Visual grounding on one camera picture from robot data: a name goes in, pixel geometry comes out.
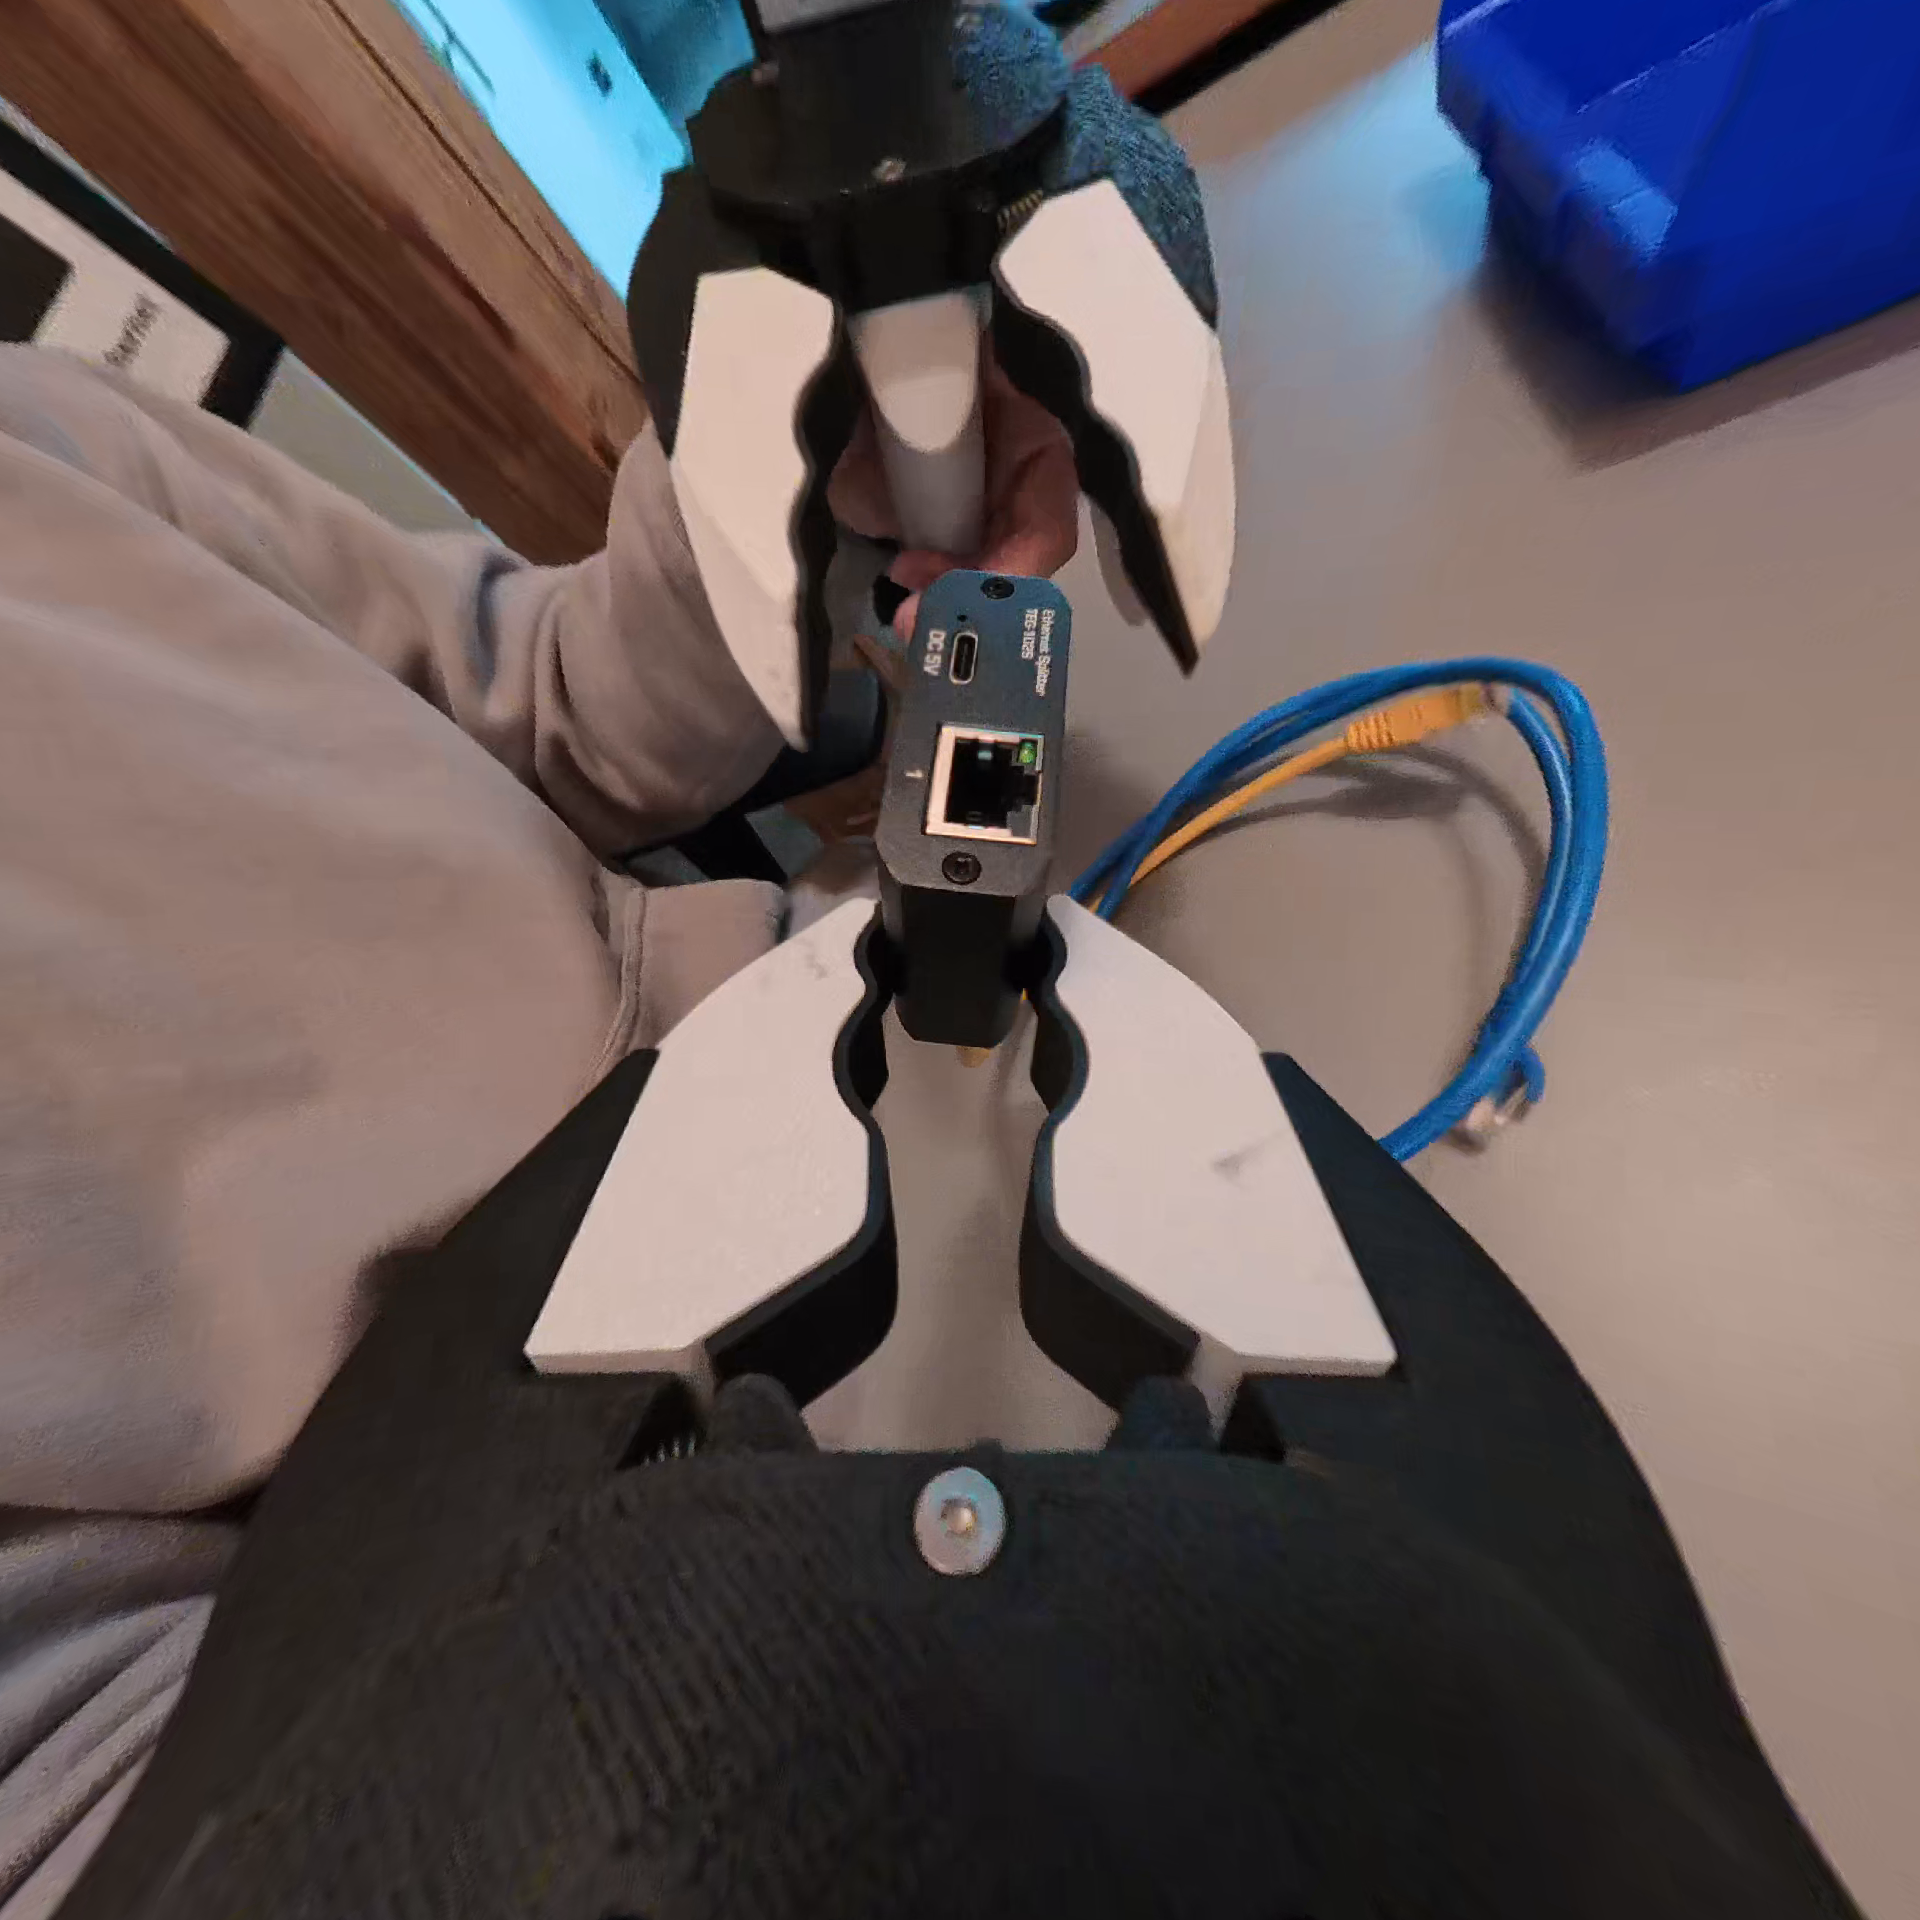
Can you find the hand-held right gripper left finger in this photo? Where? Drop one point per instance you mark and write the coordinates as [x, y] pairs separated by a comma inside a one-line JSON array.
[[718, 1200]]

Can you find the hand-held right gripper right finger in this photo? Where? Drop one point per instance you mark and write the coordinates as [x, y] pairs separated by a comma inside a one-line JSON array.
[[1199, 1200]]

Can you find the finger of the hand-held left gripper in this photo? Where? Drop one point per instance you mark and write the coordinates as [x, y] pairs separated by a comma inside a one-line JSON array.
[[743, 452], [1154, 390]]

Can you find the black ethernet splitter box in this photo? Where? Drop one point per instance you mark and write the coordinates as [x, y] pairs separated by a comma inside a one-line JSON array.
[[968, 930]]

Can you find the blue plastic bin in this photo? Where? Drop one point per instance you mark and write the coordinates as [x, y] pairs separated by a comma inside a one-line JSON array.
[[1694, 181]]

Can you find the person's left forearm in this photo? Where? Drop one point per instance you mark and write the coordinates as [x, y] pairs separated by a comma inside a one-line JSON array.
[[376, 675]]

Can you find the grey desk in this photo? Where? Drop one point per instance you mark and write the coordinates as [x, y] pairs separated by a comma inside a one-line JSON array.
[[1724, 1349]]

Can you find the person's left hand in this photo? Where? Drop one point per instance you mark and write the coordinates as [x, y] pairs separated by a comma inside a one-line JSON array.
[[1034, 497]]

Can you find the person's grey hoodie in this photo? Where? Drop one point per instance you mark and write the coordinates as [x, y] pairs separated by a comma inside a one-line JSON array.
[[225, 1200]]

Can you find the printed instruction sheet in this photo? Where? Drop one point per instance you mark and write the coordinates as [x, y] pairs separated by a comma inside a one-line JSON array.
[[121, 322]]

